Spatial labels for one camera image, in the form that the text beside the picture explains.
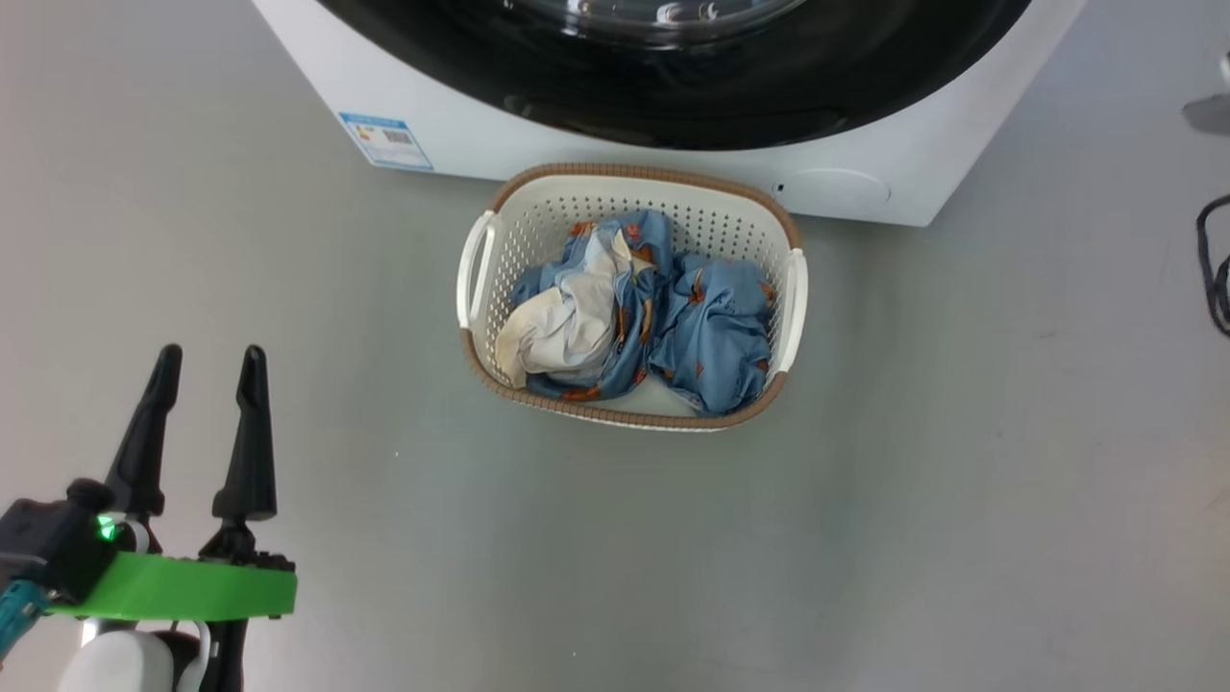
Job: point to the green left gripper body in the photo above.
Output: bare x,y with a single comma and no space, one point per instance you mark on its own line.
183,588

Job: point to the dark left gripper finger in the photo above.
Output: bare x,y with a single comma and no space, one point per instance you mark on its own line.
144,452
250,452

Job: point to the black round glass washer door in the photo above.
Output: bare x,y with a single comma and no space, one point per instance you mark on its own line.
769,96

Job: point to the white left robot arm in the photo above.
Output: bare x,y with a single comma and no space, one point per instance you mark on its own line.
115,668

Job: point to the white front-load washing machine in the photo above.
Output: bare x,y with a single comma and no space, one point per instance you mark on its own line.
461,144

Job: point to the cream perforated laundry basket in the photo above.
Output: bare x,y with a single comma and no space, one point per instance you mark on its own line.
577,202

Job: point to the blue energy label sticker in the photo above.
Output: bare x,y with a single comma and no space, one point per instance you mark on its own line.
384,142

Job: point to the round white filter cover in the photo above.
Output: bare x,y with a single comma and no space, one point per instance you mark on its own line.
841,188

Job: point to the grey stand foot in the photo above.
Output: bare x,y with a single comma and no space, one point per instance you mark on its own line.
1209,113

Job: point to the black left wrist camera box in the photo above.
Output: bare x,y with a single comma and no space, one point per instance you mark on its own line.
48,543

